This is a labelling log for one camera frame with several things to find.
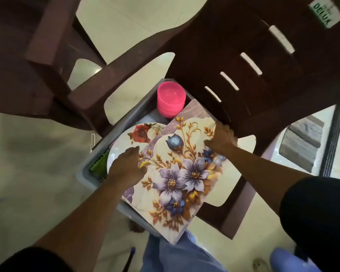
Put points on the floral print placemat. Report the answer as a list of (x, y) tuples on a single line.
[(172, 167)]

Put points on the grey striped doormat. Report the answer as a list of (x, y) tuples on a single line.
[(300, 144)]

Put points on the black framed glass door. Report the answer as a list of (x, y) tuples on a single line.
[(333, 138)]

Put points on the green ribbed mat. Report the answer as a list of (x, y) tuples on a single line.
[(99, 167)]

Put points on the person's left hand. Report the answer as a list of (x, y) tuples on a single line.
[(127, 169)]

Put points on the person's right hand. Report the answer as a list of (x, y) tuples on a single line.
[(222, 138)]

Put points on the brown plastic armchair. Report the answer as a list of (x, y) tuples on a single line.
[(243, 39), (17, 53)]

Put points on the grey plastic tub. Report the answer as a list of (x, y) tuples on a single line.
[(121, 121)]

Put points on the person's black shirt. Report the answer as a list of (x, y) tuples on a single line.
[(320, 218)]

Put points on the person's light blue trousers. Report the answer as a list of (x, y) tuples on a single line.
[(181, 257)]

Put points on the white rose print plate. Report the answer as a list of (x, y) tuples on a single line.
[(121, 141)]

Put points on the person's right forearm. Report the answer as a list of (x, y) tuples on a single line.
[(266, 178)]

